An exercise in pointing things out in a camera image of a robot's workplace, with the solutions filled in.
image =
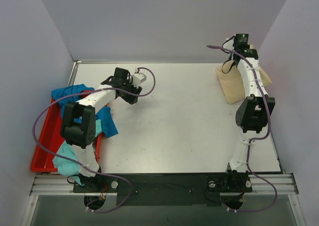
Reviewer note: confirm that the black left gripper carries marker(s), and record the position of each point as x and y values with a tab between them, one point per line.
128	95

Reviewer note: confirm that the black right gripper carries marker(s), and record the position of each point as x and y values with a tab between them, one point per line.
234	59

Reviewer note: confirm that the cream yellow t-shirt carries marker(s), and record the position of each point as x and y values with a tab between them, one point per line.
231	80

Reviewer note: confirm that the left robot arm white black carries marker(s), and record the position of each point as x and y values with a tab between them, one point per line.
98	100

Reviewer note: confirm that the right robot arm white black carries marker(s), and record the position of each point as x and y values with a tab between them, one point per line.
253	115

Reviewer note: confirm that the blue t-shirt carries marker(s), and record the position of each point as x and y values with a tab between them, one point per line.
104	121

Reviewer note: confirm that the red plastic bin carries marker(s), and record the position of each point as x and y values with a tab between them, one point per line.
45	146

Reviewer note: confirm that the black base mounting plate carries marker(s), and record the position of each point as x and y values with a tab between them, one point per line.
183	189

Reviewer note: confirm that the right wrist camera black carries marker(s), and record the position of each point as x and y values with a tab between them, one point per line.
241	40

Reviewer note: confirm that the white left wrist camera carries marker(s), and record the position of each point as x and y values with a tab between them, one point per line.
138	79

